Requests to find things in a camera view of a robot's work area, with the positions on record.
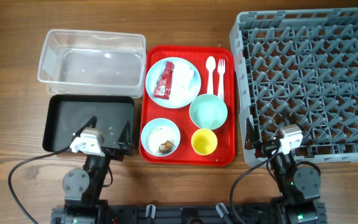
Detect black waste tray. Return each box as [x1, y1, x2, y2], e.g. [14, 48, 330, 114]
[42, 95, 134, 152]

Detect white napkin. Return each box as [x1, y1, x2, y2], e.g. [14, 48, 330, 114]
[172, 62, 194, 90]

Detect yellow plastic cup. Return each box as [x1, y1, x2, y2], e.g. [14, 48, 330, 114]
[191, 128, 218, 156]

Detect small light blue bowl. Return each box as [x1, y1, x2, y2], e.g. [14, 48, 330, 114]
[140, 118, 181, 157]

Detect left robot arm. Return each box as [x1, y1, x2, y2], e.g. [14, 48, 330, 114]
[51, 116, 133, 224]

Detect red serving tray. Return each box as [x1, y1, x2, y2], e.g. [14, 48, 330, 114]
[139, 45, 236, 166]

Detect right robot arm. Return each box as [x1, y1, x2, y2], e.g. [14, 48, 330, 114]
[244, 111, 327, 223]

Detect white plastic spoon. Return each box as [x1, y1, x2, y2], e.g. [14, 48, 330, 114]
[206, 56, 216, 95]

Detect large light blue plate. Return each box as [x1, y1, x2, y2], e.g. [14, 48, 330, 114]
[145, 57, 201, 109]

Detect clear plastic bin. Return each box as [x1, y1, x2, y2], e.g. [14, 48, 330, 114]
[37, 29, 146, 98]

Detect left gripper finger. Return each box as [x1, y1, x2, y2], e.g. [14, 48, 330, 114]
[72, 116, 97, 140]
[117, 121, 134, 156]

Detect mint green bowl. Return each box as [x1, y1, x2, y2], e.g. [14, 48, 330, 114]
[189, 94, 228, 130]

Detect white rice pile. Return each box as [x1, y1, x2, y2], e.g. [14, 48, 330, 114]
[147, 126, 176, 156]

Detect red ketchup packet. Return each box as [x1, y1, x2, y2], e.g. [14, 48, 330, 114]
[154, 61, 175, 100]

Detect white plastic fork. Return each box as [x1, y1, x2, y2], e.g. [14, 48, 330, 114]
[218, 59, 226, 101]

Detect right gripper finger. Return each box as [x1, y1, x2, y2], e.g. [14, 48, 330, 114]
[283, 110, 305, 133]
[244, 119, 257, 150]

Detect grey dishwasher rack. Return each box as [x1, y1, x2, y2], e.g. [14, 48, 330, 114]
[229, 7, 358, 163]

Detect brown food scrap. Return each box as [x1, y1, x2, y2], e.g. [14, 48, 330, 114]
[158, 141, 175, 154]

